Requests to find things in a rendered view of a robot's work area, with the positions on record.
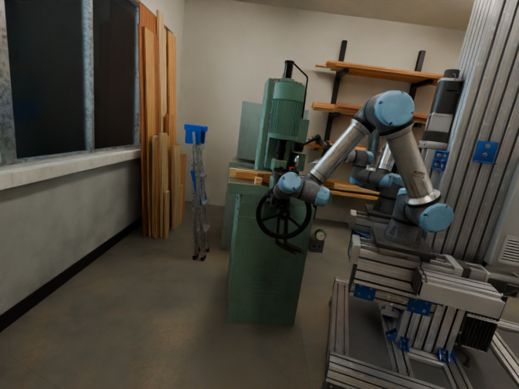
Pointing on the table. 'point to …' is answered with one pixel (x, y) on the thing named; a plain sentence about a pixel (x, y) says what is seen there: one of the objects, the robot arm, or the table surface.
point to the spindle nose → (280, 150)
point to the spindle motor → (286, 111)
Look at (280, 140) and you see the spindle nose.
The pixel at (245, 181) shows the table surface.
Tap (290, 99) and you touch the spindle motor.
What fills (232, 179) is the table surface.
